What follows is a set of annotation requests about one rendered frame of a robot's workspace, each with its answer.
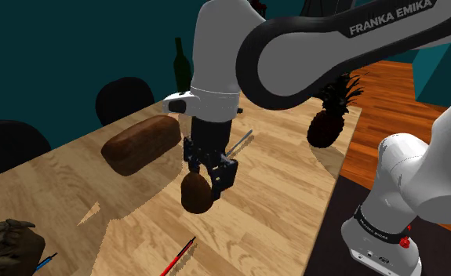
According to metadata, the red pen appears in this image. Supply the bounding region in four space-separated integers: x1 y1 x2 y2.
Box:
159 235 198 276

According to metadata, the brown egg-shaped fruit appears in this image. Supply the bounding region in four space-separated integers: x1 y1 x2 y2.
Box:
180 171 214 215

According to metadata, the dark pineapple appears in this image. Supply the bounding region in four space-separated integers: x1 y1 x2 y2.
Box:
306 74 365 150

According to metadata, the dark green bottle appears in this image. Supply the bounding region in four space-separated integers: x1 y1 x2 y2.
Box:
173 37 193 93

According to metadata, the brown bread loaf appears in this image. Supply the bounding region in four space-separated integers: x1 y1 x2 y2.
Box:
100 114 184 177

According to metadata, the silver cutlery piece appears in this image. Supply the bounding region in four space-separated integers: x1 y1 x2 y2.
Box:
224 129 254 158

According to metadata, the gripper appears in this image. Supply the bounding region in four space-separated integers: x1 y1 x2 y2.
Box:
182 115 239 202

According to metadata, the blue pen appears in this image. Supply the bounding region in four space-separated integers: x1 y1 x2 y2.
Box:
34 252 59 274

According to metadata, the brown rough lump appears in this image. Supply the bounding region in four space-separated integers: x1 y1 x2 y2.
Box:
0 218 47 276

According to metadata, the wooden table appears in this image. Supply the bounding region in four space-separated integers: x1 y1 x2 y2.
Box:
0 95 363 276

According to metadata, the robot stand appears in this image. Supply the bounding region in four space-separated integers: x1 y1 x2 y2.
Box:
303 173 451 276

